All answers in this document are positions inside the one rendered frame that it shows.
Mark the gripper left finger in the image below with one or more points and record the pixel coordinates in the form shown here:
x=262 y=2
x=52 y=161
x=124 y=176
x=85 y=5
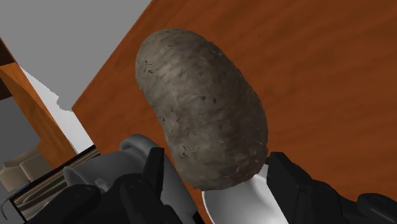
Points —
x=136 y=198

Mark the brown wooden cabinet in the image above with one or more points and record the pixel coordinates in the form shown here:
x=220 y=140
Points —
x=34 y=114

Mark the brown potato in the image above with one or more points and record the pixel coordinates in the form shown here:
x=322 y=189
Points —
x=201 y=108

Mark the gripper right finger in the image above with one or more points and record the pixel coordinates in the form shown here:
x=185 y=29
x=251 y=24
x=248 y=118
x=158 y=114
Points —
x=297 y=192

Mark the black framed tablet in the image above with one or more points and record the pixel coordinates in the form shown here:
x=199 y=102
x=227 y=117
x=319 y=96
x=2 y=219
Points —
x=40 y=192

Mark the beige armchair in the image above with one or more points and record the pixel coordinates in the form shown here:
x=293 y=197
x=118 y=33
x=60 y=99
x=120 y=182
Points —
x=18 y=173

